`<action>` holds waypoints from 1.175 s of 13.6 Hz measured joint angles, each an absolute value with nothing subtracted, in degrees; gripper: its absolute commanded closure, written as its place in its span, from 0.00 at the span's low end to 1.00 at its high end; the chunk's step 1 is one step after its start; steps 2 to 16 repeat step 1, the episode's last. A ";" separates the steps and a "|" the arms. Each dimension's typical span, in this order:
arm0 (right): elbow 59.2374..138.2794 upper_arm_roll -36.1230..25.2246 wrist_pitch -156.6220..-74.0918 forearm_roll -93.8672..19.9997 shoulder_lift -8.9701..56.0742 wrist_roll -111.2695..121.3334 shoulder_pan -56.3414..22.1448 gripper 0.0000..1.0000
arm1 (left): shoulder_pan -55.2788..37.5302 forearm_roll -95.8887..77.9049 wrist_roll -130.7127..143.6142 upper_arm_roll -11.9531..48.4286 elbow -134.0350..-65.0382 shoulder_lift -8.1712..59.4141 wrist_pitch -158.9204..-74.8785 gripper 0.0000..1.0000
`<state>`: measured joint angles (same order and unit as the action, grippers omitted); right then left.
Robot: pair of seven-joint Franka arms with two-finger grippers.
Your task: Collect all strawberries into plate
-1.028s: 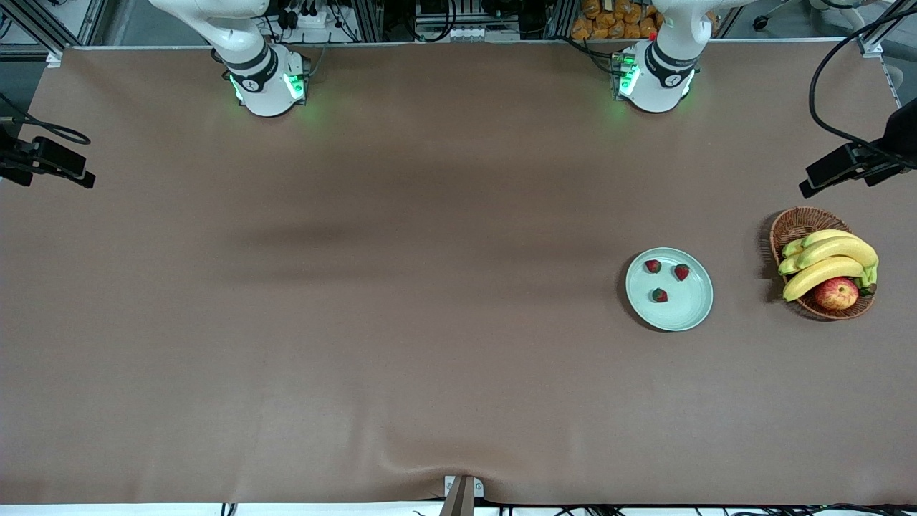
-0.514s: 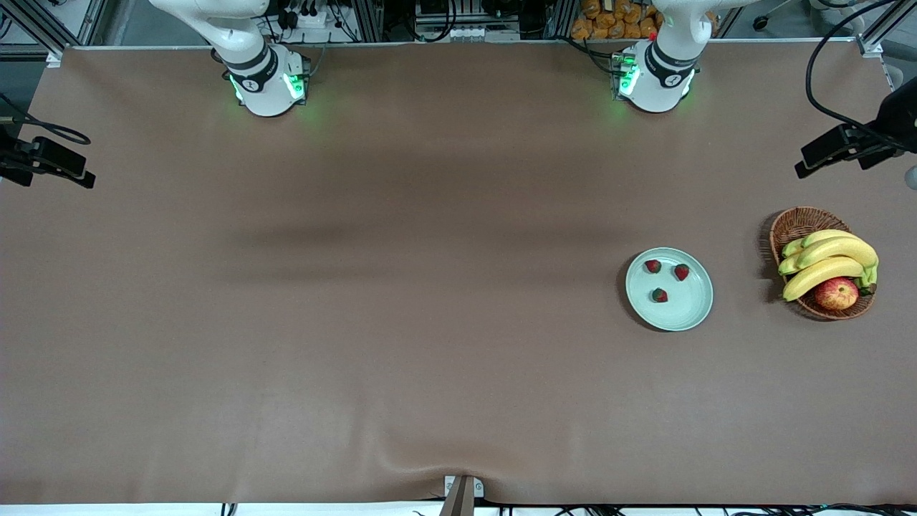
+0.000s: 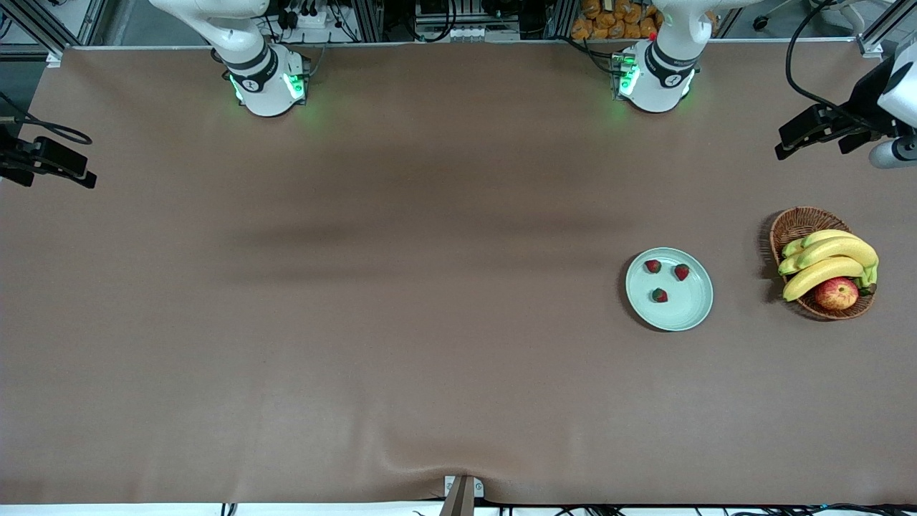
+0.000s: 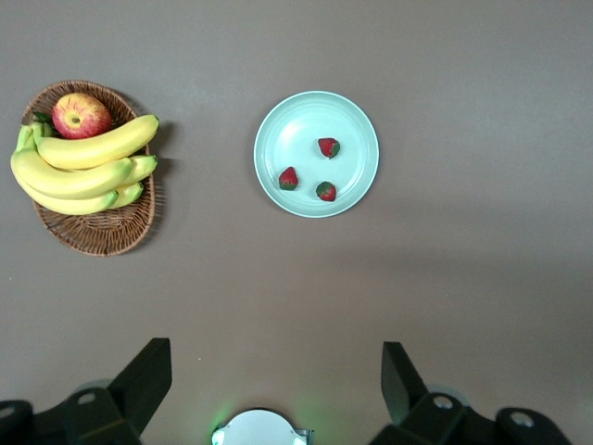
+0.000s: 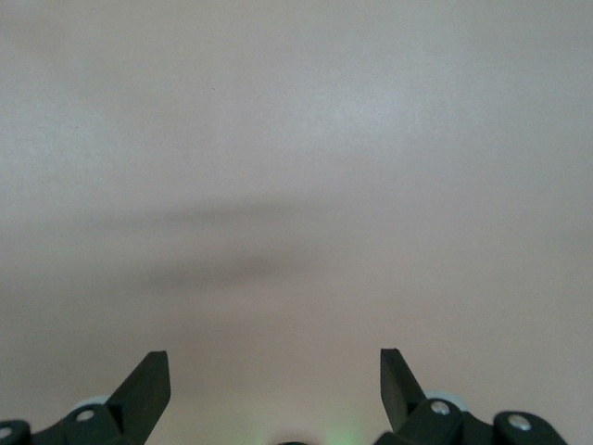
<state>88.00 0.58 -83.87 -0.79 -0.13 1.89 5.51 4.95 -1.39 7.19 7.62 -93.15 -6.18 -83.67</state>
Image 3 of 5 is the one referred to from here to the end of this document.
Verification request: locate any light green round plate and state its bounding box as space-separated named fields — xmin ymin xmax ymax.
xmin=625 ymin=247 xmax=714 ymax=333

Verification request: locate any brown wicker basket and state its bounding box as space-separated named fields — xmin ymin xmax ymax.
xmin=769 ymin=207 xmax=877 ymax=321

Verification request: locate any small yellow banana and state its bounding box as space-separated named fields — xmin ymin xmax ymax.
xmin=802 ymin=229 xmax=858 ymax=249

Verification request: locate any large yellow banana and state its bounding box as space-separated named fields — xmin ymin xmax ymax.
xmin=797 ymin=236 xmax=879 ymax=270

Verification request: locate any black office chair base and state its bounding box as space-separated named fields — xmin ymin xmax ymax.
xmin=752 ymin=0 xmax=810 ymax=32

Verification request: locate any long yellow banana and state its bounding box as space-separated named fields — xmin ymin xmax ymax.
xmin=782 ymin=257 xmax=865 ymax=302

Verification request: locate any red apple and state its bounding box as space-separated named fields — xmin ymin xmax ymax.
xmin=814 ymin=277 xmax=860 ymax=311

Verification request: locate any pile of orange buns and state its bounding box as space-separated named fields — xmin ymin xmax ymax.
xmin=571 ymin=0 xmax=661 ymax=41

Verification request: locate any brown table cover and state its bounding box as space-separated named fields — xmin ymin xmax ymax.
xmin=0 ymin=39 xmax=917 ymax=507

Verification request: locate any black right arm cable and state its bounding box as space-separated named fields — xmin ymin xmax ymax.
xmin=0 ymin=92 xmax=94 ymax=145

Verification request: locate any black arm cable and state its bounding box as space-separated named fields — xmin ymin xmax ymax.
xmin=0 ymin=92 xmax=94 ymax=145
xmin=785 ymin=0 xmax=917 ymax=133

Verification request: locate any slanted aluminium frame strut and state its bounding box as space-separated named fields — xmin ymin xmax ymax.
xmin=858 ymin=0 xmax=917 ymax=57
xmin=13 ymin=0 xmax=67 ymax=67

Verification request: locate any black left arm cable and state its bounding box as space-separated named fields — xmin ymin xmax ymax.
xmin=785 ymin=0 xmax=917 ymax=133

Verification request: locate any aluminium frame post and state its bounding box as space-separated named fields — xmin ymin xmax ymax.
xmin=546 ymin=0 xmax=578 ymax=39
xmin=356 ymin=0 xmax=385 ymax=42

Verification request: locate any silver metal edge bracket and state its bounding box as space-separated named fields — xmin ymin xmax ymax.
xmin=443 ymin=475 xmax=485 ymax=499

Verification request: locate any brown bar under bracket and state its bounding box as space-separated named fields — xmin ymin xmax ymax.
xmin=438 ymin=477 xmax=476 ymax=516

